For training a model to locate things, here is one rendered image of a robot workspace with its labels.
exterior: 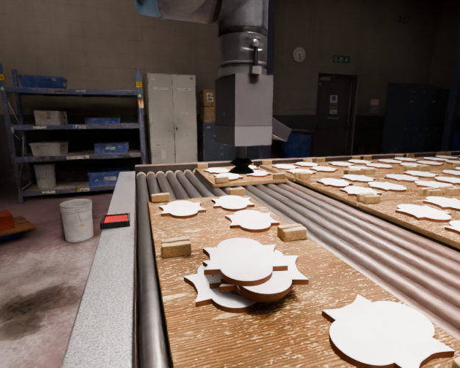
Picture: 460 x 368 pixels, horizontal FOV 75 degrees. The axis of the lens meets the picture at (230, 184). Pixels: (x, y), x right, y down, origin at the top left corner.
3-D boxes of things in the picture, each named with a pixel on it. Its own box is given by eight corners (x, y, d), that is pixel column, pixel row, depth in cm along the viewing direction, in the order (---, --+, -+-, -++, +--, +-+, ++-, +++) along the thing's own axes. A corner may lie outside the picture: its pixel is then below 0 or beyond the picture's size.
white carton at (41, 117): (35, 125, 438) (32, 110, 433) (44, 125, 466) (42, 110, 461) (60, 125, 443) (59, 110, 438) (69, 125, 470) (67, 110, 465)
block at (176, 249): (161, 259, 59) (161, 246, 58) (161, 255, 60) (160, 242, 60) (191, 255, 60) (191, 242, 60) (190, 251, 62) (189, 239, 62)
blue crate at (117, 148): (94, 154, 466) (93, 144, 463) (99, 151, 502) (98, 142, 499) (127, 153, 477) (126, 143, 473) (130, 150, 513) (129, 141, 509)
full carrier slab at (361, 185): (356, 207, 98) (357, 194, 97) (295, 182, 136) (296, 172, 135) (437, 198, 108) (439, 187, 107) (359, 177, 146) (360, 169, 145)
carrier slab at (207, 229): (156, 262, 61) (155, 255, 60) (147, 206, 99) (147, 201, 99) (307, 242, 71) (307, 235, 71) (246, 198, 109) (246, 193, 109)
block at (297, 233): (284, 242, 67) (284, 231, 66) (280, 239, 68) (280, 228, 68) (307, 239, 68) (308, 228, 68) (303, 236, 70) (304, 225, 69)
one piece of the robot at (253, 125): (305, 50, 45) (300, 158, 48) (274, 60, 53) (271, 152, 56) (232, 43, 40) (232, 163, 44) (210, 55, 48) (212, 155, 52)
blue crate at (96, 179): (89, 187, 465) (87, 173, 460) (88, 182, 501) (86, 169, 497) (131, 183, 492) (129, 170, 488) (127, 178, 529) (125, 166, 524)
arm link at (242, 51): (253, 46, 50) (279, 33, 43) (253, 74, 51) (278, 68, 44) (211, 41, 47) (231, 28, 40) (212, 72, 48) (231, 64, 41)
